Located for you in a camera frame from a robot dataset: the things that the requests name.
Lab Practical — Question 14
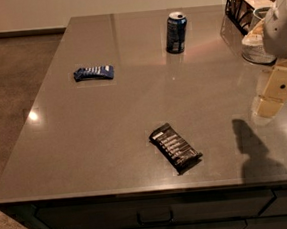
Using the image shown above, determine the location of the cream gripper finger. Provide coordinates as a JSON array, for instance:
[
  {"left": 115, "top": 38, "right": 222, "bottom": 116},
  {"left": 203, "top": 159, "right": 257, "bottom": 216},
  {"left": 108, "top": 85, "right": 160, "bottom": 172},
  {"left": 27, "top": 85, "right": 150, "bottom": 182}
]
[{"left": 254, "top": 96, "right": 283, "bottom": 118}]

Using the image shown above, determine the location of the black chocolate rxbar wrapper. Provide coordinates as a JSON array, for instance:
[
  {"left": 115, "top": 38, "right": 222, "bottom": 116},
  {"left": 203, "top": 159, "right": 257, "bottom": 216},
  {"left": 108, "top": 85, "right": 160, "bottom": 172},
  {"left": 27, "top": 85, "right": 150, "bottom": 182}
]
[{"left": 149, "top": 123, "right": 202, "bottom": 175}]

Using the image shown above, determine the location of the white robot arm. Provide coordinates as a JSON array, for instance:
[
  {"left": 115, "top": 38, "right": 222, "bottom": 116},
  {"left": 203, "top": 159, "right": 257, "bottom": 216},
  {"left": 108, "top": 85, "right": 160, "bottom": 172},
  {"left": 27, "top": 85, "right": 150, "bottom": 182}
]
[{"left": 254, "top": 0, "right": 287, "bottom": 118}]

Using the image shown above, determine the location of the blue blueberry rxbar wrapper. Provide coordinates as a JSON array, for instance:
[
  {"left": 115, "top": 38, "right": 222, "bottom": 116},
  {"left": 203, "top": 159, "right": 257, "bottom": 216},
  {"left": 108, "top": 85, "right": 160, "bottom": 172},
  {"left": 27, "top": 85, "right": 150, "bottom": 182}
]
[{"left": 74, "top": 65, "right": 115, "bottom": 81}]

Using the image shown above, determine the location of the stack of paper bowls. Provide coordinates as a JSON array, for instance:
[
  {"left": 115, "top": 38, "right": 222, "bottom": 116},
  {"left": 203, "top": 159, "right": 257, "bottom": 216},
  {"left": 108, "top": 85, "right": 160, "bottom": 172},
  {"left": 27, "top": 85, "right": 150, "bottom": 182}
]
[{"left": 241, "top": 7, "right": 276, "bottom": 65}]

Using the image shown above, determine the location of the blue soda can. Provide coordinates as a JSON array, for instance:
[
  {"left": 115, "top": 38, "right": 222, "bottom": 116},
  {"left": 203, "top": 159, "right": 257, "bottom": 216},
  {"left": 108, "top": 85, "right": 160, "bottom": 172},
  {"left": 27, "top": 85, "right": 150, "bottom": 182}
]
[{"left": 166, "top": 11, "right": 187, "bottom": 54}]

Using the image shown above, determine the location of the black wire basket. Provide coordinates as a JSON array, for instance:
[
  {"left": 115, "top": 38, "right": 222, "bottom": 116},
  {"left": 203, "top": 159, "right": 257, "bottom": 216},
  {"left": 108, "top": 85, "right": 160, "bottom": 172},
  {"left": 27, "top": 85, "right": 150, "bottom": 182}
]
[{"left": 223, "top": 0, "right": 282, "bottom": 38}]

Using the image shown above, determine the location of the dark drawer handle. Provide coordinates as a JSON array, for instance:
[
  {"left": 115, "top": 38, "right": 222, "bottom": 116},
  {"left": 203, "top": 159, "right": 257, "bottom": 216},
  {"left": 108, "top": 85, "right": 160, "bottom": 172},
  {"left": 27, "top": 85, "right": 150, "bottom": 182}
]
[{"left": 136, "top": 208, "right": 174, "bottom": 226}]

